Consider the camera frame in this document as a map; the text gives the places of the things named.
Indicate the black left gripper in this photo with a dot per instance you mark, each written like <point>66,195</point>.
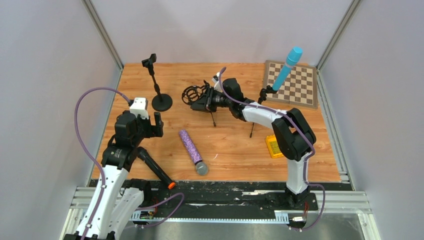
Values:
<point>151,128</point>

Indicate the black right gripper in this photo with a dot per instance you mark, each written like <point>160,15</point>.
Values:
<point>205,100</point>

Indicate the tripod stand with shock mount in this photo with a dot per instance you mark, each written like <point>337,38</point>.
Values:
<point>193,93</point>

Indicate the purple glitter microphone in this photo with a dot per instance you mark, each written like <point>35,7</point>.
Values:
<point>200,167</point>

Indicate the black tripod clip stand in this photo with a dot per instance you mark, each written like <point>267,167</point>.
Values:
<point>263,93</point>

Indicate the blue toy microphone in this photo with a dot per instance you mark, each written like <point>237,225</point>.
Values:
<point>292,59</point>

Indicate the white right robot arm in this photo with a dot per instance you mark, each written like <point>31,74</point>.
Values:
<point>294,136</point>

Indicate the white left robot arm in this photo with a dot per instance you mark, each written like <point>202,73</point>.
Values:
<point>106,217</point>

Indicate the round base microphone stand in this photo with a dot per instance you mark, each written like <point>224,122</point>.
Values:
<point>161,102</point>

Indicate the yellow toy brick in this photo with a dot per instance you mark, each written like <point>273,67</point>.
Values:
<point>273,147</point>

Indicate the wooden chessboard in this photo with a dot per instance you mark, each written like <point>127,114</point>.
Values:
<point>299,88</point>

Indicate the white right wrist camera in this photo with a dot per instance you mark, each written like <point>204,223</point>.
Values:
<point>216,85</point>

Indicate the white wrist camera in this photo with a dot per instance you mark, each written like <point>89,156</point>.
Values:
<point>139,108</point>
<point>216,85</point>

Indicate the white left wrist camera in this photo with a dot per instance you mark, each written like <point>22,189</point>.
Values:
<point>139,108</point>

